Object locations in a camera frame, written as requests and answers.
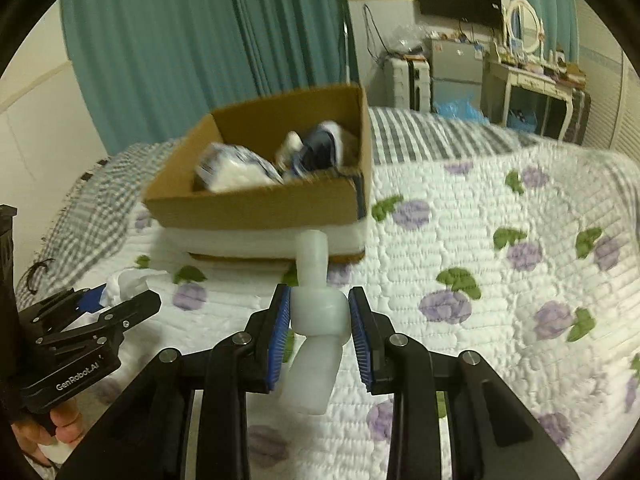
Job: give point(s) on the cream cloth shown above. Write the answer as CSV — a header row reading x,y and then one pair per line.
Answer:
x,y
126,284

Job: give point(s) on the dark striped suitcase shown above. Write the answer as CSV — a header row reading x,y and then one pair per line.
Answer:
x,y
576,130

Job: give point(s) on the white hard-shell suitcase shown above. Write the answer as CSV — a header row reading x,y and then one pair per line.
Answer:
x,y
408,82

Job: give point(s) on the small grey refrigerator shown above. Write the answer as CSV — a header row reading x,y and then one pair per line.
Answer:
x,y
456,72

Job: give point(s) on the blue waste basket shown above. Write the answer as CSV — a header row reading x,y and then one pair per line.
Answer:
x,y
522,121

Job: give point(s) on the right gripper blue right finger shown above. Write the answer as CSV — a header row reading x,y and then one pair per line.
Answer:
x,y
492,434

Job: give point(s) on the white floral quilt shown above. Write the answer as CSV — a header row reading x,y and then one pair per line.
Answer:
x,y
530,258

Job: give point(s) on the white oval vanity mirror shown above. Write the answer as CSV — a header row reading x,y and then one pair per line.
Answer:
x,y
524,30

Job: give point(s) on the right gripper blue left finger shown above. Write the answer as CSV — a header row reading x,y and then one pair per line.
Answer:
x,y
144,434

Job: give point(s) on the white mop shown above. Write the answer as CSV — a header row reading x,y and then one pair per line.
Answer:
x,y
345,45

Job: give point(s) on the white dressing table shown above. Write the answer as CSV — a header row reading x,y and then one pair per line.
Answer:
x,y
500,80

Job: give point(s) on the white louvered wardrobe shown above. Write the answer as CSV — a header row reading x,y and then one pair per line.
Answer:
x,y
612,83

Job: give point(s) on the teal window curtain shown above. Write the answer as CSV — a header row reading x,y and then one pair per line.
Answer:
x,y
149,70

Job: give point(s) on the patterned white tissue pack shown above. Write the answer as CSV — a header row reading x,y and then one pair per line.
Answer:
x,y
225,168

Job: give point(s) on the blue plastic bags pile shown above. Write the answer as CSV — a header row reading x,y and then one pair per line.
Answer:
x,y
461,109

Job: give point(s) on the brown cardboard box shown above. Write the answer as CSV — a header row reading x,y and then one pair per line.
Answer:
x,y
263,223

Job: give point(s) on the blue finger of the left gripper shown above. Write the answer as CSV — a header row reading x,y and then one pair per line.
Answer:
x,y
63,307
114,321

